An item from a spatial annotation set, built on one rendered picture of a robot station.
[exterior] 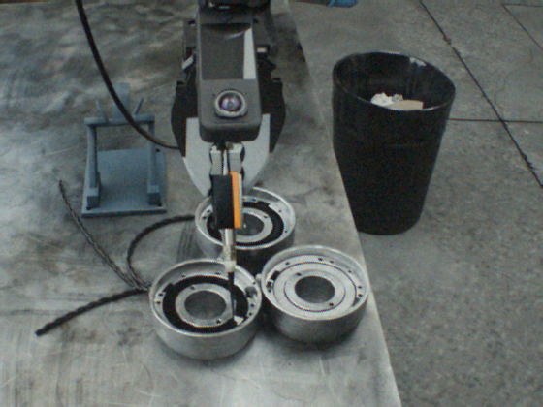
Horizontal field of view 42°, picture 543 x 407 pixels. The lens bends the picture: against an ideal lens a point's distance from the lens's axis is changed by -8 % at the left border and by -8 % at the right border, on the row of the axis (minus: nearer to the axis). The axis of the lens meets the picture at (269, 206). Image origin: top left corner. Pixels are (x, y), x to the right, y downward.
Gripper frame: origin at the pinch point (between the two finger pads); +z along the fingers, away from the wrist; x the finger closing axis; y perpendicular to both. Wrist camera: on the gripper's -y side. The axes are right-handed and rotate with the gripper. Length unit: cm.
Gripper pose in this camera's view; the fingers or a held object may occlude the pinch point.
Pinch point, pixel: (226, 188)
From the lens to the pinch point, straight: 68.4
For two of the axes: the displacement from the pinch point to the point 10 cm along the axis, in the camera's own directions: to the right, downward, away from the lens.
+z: -0.5, 7.9, 6.1
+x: -9.9, 0.5, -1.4
